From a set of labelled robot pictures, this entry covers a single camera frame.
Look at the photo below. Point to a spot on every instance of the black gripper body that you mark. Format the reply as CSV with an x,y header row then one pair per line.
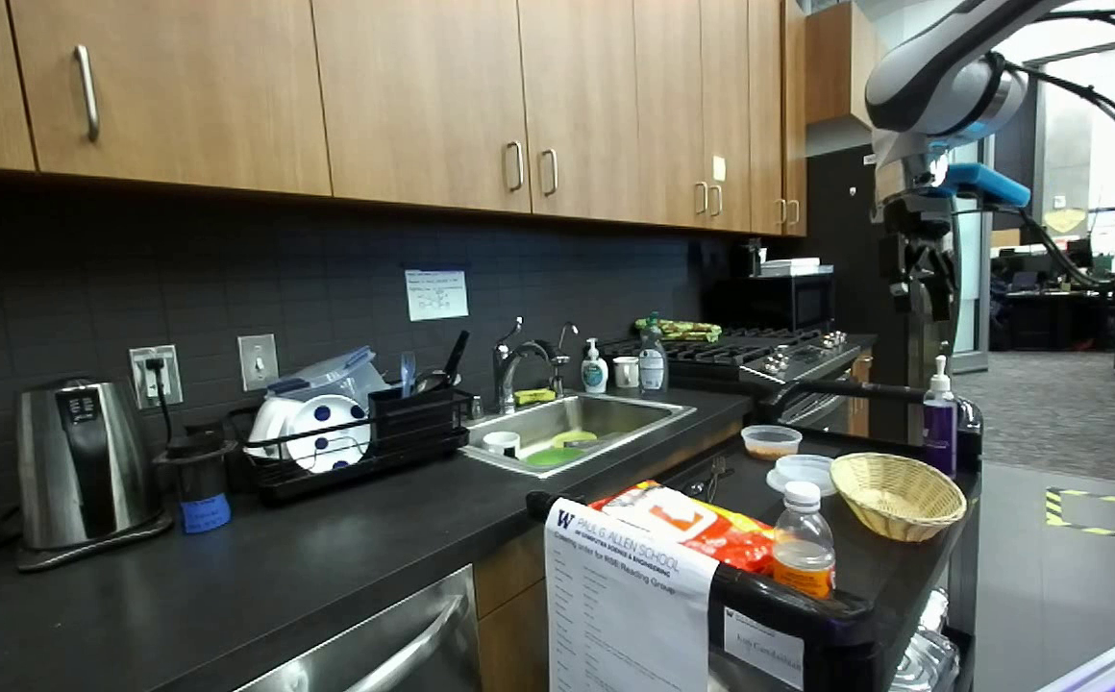
x,y
930,242

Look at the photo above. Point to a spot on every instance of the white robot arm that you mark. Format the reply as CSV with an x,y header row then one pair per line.
x,y
930,62

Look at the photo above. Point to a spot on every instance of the black kitchen utensil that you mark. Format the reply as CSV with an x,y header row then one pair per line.
x,y
456,355

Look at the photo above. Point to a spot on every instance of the purple pump bottle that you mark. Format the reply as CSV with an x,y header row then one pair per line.
x,y
941,428

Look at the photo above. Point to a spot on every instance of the steel gas stove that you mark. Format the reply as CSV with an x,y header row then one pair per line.
x,y
792,360

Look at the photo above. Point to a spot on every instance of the black countertop appliance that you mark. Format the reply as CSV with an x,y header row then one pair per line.
x,y
772,301

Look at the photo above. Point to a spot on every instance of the woven wicker basket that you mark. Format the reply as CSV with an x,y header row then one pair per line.
x,y
897,492

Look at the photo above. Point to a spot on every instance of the small sticky note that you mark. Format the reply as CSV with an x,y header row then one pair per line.
x,y
720,165

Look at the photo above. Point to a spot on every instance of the black utility cart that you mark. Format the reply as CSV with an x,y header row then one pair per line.
x,y
867,579

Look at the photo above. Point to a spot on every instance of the yellow black floor tape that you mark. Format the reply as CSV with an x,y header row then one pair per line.
x,y
1100,528

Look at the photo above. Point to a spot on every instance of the plastic bottle orange liquid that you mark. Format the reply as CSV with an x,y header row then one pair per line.
x,y
806,558

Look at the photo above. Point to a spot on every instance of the orange chip bag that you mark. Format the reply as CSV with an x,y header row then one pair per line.
x,y
715,532

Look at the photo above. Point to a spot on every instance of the white cup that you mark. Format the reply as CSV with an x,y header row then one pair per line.
x,y
626,375

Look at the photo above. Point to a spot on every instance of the steel sink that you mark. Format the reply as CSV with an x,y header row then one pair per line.
x,y
620,416

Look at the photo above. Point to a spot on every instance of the clear water bottle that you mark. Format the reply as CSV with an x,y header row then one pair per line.
x,y
930,653

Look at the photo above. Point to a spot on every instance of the white soap dispenser bottle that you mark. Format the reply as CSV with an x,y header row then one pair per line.
x,y
593,370

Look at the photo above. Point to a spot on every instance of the green cloth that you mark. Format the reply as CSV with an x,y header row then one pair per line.
x,y
561,452

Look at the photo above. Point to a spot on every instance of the yellow sponge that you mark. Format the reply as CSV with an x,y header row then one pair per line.
x,y
538,398

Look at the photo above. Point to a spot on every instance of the chrome faucet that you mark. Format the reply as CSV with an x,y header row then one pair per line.
x,y
508,365

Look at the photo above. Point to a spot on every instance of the printed paper sheet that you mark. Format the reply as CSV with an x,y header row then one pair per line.
x,y
620,617

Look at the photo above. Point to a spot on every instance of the white mug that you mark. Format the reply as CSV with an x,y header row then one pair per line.
x,y
502,443

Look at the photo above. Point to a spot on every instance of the black dish rack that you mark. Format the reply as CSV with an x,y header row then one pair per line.
x,y
411,428

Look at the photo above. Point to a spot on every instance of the clear plastic tub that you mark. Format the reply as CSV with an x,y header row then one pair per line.
x,y
340,370

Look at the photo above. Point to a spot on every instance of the white plate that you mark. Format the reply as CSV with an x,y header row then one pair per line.
x,y
310,428

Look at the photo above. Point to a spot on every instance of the steel dishwasher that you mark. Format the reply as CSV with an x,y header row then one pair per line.
x,y
379,638

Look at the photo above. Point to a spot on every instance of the wooden upper cabinets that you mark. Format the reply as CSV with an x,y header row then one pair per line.
x,y
197,91

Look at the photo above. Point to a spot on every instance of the small white wall notice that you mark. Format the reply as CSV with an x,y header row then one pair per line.
x,y
435,292

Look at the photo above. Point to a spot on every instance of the wall switch plate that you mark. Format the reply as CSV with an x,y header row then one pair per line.
x,y
261,362

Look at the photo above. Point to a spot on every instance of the wall power outlet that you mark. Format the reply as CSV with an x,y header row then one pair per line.
x,y
156,375

